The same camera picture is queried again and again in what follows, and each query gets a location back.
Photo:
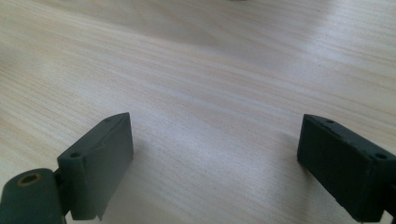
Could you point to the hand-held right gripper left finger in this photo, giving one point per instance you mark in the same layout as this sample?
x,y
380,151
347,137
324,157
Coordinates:
x,y
96,165

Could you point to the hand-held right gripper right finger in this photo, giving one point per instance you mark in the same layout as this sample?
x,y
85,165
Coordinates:
x,y
342,168

